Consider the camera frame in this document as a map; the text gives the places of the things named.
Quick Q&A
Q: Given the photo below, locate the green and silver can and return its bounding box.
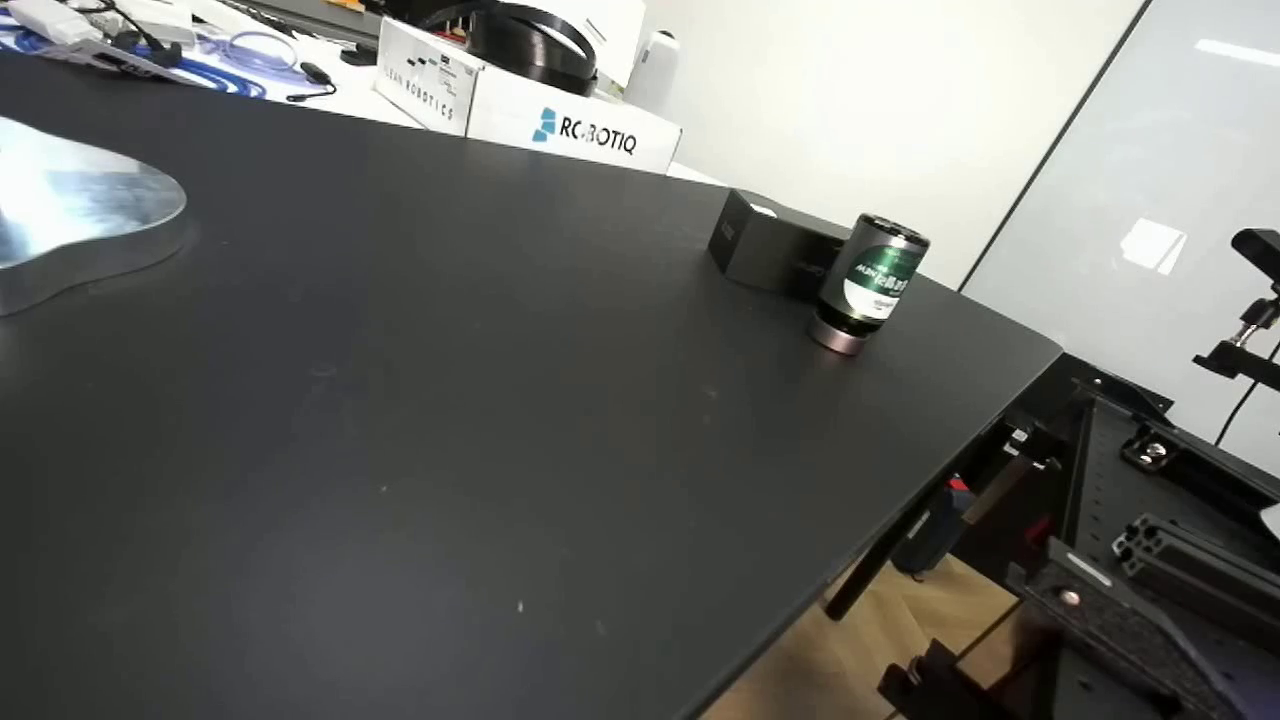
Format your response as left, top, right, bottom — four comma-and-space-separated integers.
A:
810, 209, 933, 358

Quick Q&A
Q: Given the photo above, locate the black rectangular box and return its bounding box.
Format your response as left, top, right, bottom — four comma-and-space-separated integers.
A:
704, 187, 858, 303

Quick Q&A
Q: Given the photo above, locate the white Robotiq cardboard box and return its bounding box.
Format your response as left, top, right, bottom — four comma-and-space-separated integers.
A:
372, 13, 687, 175

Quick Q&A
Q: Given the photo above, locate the white plastic container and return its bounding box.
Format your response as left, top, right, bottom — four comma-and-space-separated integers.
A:
635, 25, 683, 96

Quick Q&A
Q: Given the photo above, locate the black round case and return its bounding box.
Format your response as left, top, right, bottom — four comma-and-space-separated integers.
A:
463, 0, 599, 100

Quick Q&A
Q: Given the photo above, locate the blue plastic bag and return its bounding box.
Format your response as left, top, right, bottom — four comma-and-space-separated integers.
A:
164, 27, 341, 104

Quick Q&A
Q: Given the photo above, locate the black optical breadboard bench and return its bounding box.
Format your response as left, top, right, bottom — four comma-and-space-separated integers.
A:
1014, 354, 1280, 720

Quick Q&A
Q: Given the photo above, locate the black aluminium extrusion bar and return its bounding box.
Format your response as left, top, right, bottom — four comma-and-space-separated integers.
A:
1107, 506, 1280, 630

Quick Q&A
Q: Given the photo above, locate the black table clamp red handle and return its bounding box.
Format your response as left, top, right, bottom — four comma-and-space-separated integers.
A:
888, 418, 1071, 581

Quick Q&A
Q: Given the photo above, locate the black camera on stand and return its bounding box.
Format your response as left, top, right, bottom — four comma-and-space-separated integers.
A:
1193, 225, 1280, 392

